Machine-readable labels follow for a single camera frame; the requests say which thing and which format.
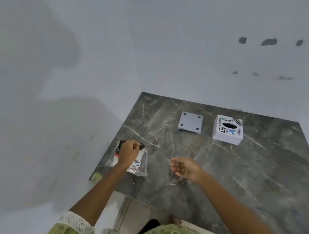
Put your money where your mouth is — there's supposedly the person's left hand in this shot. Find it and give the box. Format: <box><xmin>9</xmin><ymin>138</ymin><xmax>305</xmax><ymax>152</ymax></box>
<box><xmin>116</xmin><ymin>140</ymin><xmax>141</xmax><ymax>171</ymax></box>

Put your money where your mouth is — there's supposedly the person's right hand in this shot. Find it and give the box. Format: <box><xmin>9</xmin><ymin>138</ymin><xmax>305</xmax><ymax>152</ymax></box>
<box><xmin>170</xmin><ymin>157</ymin><xmax>205</xmax><ymax>184</ymax></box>

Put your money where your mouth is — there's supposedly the clear plastic packet white label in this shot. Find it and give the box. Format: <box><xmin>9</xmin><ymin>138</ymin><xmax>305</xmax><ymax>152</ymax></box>
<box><xmin>106</xmin><ymin>140</ymin><xmax>148</xmax><ymax>177</ymax></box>

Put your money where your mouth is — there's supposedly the person's left forearm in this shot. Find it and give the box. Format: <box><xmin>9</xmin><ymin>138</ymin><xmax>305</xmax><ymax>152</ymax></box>
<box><xmin>69</xmin><ymin>165</ymin><xmax>129</xmax><ymax>227</ymax></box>

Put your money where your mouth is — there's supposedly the person's right forearm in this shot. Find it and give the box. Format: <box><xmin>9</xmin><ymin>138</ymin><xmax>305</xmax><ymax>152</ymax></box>
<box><xmin>193</xmin><ymin>170</ymin><xmax>277</xmax><ymax>234</ymax></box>

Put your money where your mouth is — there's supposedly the grey square plate with holes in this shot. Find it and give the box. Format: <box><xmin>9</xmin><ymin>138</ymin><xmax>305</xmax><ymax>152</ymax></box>
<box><xmin>178</xmin><ymin>111</ymin><xmax>203</xmax><ymax>134</ymax></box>

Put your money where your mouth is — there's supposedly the person's foot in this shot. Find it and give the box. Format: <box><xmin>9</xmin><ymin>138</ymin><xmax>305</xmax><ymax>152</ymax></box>
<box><xmin>169</xmin><ymin>215</ymin><xmax>183</xmax><ymax>226</ymax></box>

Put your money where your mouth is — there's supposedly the white tissue box with stickers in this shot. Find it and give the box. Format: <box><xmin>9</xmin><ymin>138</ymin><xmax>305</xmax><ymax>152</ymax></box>
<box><xmin>212</xmin><ymin>114</ymin><xmax>243</xmax><ymax>146</ymax></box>

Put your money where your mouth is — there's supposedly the green patterned garment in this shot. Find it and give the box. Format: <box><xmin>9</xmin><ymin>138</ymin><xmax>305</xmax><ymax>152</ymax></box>
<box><xmin>142</xmin><ymin>223</ymin><xmax>211</xmax><ymax>234</ymax></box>

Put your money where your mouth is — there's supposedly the green sleeve with white lace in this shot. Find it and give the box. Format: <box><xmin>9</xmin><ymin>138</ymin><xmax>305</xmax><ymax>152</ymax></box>
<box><xmin>47</xmin><ymin>211</ymin><xmax>96</xmax><ymax>234</ymax></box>

